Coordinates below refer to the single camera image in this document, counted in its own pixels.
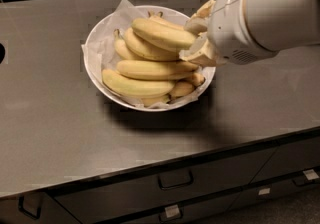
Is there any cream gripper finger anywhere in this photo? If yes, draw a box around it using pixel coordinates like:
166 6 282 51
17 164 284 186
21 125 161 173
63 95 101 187
179 33 224 67
184 0 215 34

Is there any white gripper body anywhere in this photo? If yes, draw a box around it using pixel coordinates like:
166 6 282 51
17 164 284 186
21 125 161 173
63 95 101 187
207 0 278 65

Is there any yellow banana with brown stem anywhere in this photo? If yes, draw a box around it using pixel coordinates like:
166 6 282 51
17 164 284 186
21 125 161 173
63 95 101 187
131 18 197 52

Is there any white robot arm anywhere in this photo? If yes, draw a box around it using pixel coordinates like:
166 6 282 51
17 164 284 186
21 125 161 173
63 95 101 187
179 0 320 67

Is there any small banana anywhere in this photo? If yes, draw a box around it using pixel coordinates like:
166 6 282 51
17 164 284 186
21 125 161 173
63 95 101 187
169 81 195 98
185 72 205 87

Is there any rear long yellow banana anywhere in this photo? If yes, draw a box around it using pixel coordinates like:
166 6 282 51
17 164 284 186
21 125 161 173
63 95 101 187
148 11 184 30

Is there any long yellow banana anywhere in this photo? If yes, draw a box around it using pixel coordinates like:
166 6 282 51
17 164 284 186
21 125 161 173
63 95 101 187
116 60 198 81
148 11 184 30

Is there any small right front banana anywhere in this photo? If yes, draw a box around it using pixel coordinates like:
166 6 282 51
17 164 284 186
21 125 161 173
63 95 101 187
169 81 195 98

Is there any top centre yellow banana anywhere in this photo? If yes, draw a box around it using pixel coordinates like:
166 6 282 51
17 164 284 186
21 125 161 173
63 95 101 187
124 28 179 61

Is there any white bowl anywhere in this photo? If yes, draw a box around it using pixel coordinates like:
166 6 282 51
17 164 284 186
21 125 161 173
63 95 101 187
82 4 217 113

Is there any middle long yellow banana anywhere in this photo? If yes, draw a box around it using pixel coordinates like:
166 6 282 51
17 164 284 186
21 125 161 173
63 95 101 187
116 60 198 81

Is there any front bottom yellow banana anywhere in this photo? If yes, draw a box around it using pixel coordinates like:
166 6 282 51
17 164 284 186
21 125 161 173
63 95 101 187
102 69 175 98

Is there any bottom edge banana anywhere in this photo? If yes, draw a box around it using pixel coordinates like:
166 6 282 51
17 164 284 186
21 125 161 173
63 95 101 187
141 94 170 107

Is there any left back banana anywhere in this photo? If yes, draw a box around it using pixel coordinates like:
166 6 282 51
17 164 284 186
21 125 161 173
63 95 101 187
113 29 141 60

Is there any white paper liner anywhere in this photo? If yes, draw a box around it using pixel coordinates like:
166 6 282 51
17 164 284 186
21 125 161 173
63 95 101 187
80 0 217 110

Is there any right upper drawer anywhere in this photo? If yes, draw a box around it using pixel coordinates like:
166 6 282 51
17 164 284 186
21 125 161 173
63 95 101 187
253 136 320 182

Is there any drawer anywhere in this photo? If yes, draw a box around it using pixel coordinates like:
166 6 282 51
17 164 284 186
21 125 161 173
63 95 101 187
253 136 320 182
0 192 80 224
51 144 275 224

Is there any white label on drawer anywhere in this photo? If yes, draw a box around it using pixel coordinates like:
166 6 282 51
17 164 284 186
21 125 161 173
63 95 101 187
258 188 271 196

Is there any upper middle drawer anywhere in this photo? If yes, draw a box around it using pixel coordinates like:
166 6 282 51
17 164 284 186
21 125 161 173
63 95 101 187
51 144 275 224

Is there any left drawer front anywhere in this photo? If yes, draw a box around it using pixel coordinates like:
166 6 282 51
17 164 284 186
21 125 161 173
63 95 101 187
0 192 80 224

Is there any black drawer handle middle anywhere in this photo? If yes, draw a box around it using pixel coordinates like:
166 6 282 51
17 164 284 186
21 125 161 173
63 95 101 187
157 170 194 191

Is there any black drawer handle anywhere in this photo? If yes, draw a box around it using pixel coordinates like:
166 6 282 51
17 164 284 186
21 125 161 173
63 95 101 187
157 170 194 191
18 195 42 220

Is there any lower drawer handle with label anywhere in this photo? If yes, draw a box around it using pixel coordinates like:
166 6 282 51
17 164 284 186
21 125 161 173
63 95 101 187
159 205 183 223

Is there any drawer handle with label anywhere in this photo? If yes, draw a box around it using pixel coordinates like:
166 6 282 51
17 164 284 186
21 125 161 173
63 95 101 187
292 169 320 187
159 205 183 223

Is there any right drawer handle with label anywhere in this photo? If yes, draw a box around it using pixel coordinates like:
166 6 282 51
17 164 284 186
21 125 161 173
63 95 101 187
292 169 320 187

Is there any black drawer handle left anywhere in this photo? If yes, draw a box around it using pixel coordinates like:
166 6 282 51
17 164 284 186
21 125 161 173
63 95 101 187
18 195 42 220

